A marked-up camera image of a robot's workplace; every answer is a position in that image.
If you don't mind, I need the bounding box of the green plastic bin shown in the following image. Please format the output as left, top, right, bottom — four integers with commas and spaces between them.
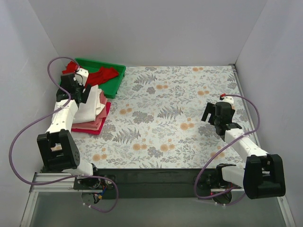
74, 58, 126, 99

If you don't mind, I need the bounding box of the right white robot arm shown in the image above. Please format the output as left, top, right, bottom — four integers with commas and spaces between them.
201, 98, 286, 199

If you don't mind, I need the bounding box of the folded pink t shirt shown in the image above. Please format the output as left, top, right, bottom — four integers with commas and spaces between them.
72, 89, 107, 130

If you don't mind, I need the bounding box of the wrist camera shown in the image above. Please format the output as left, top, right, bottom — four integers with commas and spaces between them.
220, 94, 234, 109
75, 68, 89, 86

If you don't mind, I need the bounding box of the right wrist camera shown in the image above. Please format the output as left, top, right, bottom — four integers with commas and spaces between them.
220, 94, 234, 109

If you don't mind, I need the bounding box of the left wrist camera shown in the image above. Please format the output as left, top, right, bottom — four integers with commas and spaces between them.
75, 68, 89, 86

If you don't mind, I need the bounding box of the floral table mat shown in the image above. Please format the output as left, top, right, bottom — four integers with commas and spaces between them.
72, 66, 245, 169

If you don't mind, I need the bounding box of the red t shirt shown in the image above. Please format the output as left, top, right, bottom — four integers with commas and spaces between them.
62, 61, 119, 87

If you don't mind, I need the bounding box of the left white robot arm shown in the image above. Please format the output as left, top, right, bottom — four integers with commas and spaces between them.
37, 73, 101, 189

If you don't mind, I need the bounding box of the white t shirt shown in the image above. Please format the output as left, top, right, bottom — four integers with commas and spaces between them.
73, 85, 104, 123

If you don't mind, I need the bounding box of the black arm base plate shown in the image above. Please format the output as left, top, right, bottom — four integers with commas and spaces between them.
73, 167, 243, 201

